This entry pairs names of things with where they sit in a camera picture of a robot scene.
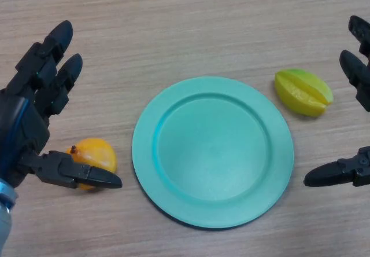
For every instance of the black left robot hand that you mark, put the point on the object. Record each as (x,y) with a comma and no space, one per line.
(26,124)

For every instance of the yellow pear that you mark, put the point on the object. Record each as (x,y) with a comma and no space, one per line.
(96,152)

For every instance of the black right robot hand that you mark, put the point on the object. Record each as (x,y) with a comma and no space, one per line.
(354,69)

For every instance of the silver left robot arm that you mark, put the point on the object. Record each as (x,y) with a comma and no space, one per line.
(5,210)

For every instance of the yellow-green starfruit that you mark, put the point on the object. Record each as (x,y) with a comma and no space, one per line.
(303,93)

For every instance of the green round plate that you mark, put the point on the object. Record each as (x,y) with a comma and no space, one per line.
(212,152)

